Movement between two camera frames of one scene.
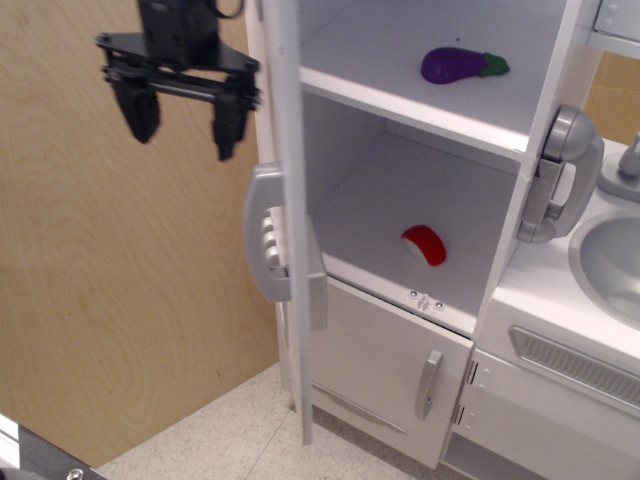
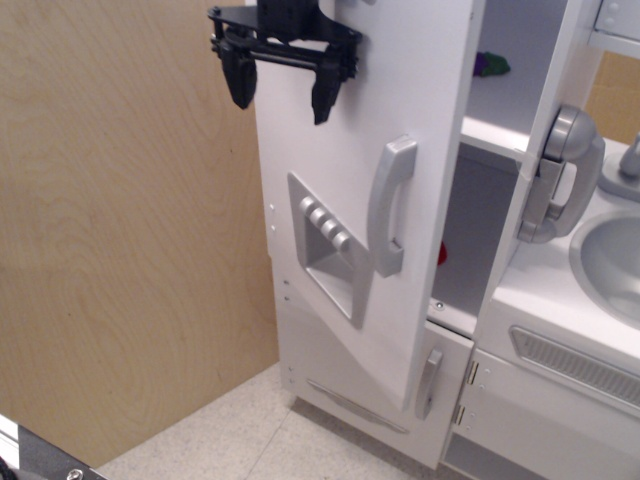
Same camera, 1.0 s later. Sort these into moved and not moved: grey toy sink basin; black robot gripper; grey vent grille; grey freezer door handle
Moved: black robot gripper
Not moved: grey vent grille; grey freezer door handle; grey toy sink basin
